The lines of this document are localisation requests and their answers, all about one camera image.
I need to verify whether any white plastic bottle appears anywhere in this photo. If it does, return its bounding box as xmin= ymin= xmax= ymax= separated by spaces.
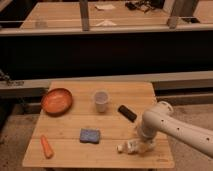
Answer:
xmin=116 ymin=140 xmax=147 ymax=155

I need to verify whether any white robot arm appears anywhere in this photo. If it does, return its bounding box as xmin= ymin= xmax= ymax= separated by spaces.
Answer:
xmin=137 ymin=101 xmax=213 ymax=158

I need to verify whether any orange ceramic bowl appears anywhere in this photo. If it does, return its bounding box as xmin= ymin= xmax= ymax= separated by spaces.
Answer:
xmin=41 ymin=88 xmax=73 ymax=117

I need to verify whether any black rectangular block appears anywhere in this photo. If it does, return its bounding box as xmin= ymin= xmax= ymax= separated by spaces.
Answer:
xmin=118 ymin=105 xmax=137 ymax=122

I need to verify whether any wooden board table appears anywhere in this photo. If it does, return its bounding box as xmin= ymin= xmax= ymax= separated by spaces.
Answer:
xmin=22 ymin=81 xmax=174 ymax=169

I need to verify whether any blue sponge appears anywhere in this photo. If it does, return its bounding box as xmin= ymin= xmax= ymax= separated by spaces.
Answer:
xmin=80 ymin=129 xmax=100 ymax=144

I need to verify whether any orange carrot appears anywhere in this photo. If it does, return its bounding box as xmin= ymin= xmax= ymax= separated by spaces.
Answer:
xmin=40 ymin=135 xmax=54 ymax=159

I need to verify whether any white folded paper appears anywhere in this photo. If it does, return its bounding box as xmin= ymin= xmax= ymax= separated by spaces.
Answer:
xmin=96 ymin=20 xmax=117 ymax=27

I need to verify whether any dark clutter on bench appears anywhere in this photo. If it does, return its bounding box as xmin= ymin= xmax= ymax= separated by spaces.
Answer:
xmin=125 ymin=0 xmax=163 ymax=13

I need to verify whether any white paper sheet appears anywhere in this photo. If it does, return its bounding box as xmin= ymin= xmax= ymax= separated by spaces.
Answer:
xmin=95 ymin=4 xmax=116 ymax=11

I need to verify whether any metal clamp at left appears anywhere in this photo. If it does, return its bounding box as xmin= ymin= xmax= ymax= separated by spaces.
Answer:
xmin=0 ymin=69 xmax=24 ymax=86

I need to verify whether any small clear cup background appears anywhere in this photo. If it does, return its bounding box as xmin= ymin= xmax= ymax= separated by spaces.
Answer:
xmin=35 ymin=15 xmax=47 ymax=29

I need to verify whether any grey metal post right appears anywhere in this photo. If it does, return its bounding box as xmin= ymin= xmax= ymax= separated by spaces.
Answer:
xmin=166 ymin=0 xmax=188 ymax=30

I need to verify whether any grey metal post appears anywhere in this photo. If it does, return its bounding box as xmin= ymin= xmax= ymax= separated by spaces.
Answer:
xmin=79 ymin=0 xmax=90 ymax=31
xmin=166 ymin=0 xmax=188 ymax=30

